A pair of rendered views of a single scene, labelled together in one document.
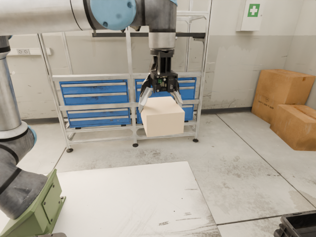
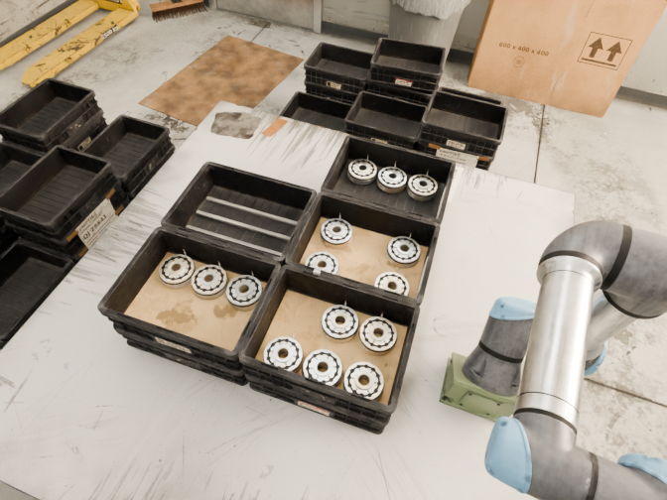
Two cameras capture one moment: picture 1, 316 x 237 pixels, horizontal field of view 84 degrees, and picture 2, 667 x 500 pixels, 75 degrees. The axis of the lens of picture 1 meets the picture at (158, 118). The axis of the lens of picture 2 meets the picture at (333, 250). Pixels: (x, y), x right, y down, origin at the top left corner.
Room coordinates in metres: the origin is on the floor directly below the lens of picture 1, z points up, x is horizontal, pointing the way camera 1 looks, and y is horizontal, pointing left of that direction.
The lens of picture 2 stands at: (0.22, -0.13, 1.95)
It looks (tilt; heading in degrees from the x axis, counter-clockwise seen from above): 54 degrees down; 115
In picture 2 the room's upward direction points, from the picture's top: 4 degrees clockwise
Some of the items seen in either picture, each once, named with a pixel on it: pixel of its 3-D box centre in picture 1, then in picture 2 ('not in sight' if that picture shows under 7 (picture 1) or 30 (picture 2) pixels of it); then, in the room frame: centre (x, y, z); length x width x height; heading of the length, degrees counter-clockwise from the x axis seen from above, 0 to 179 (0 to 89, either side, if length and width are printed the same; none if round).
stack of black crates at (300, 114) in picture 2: not in sight; (318, 128); (-0.81, 1.74, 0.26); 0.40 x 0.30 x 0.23; 8
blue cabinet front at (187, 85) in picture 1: (165, 101); not in sight; (1.99, -0.10, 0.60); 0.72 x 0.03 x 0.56; 98
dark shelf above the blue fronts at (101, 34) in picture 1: (150, 35); not in sight; (2.20, 0.08, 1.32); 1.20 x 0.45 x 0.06; 98
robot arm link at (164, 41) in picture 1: (163, 41); not in sight; (0.54, -0.01, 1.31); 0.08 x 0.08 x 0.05
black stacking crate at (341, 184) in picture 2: not in sight; (387, 187); (-0.07, 0.91, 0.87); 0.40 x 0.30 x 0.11; 9
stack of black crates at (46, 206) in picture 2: not in sight; (75, 216); (-1.39, 0.49, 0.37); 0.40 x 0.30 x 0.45; 98
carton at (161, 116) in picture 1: (160, 114); not in sight; (0.56, -0.01, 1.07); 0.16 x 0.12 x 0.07; 12
